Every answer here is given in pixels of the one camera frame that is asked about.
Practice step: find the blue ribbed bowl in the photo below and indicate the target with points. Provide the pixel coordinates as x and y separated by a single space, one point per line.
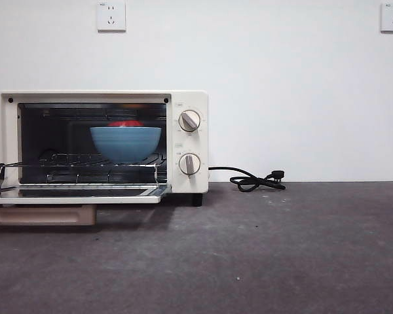
126 144

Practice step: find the red yellow apple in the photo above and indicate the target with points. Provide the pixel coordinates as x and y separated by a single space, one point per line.
125 124

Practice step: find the beige oven knob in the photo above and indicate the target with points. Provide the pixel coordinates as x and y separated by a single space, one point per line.
189 121
189 164

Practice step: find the cream white toaster oven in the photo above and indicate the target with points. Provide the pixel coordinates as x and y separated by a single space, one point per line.
203 144

